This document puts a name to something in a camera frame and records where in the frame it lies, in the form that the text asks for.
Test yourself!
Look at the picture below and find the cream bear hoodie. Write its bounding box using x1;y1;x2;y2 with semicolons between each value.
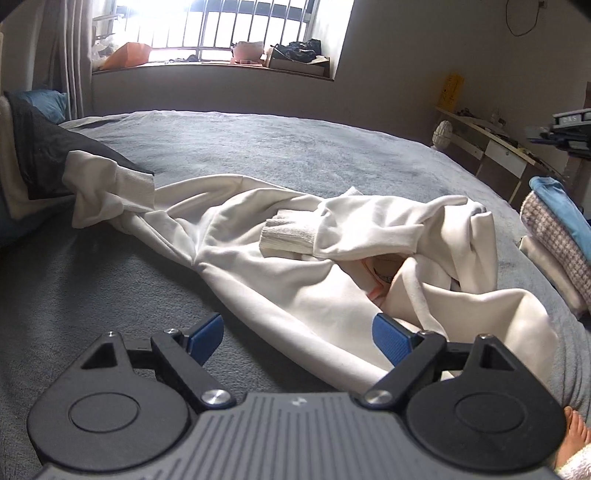
63;151;558;393

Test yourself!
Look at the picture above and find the white wooden desk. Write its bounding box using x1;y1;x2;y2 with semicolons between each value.
436;107;565;210

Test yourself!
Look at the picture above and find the blue folded garment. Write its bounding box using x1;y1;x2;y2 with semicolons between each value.
529;176;591;261

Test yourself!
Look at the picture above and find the pink tweed folded garment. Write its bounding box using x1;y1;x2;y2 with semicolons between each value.
520;192;590;303

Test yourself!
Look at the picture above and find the beige folded garment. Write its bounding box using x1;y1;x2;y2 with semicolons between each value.
519;235;588;319

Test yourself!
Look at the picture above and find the yellow box on desk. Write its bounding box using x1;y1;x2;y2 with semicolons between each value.
437;73;465;112

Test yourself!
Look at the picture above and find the white ribbed lamp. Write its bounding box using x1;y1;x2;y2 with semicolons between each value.
432;120;453;151

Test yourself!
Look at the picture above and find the grey fleece bed blanket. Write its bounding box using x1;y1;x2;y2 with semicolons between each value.
1;104;590;479

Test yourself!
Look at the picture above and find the black folded garment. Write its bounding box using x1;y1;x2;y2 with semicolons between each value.
5;92;153;200

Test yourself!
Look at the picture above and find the blue pillow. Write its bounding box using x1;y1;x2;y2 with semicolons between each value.
16;89;68;124

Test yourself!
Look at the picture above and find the orange bag on sill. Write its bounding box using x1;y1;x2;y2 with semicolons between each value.
100;42;152;71

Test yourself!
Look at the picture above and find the pink flower pot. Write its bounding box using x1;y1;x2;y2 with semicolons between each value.
230;41;263;65

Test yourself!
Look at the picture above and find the grey curtain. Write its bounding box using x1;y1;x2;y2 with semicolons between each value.
33;0;93;119

